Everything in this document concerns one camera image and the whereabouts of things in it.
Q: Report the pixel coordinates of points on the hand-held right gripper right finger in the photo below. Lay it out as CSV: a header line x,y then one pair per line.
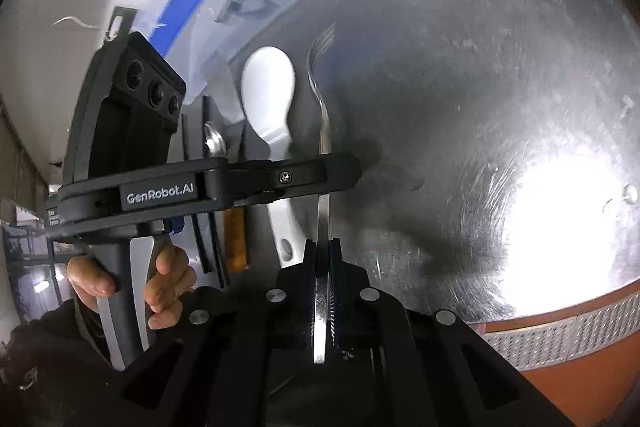
x,y
334,269

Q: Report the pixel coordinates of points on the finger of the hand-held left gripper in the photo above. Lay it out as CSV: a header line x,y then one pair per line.
x,y
300,177

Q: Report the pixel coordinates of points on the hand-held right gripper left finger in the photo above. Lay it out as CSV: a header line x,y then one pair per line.
x,y
310,269

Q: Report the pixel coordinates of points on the metal fork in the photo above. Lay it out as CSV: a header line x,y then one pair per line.
x,y
325,127

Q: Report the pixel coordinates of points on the person's left forearm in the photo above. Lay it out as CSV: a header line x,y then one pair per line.
x,y
50,357

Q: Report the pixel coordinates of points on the person's left hand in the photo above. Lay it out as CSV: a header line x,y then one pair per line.
x,y
170,277

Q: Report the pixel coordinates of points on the white plastic spoon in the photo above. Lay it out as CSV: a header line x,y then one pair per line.
x,y
267,82

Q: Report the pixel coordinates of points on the perforated metal table strip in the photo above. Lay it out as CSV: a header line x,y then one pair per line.
x,y
575,327

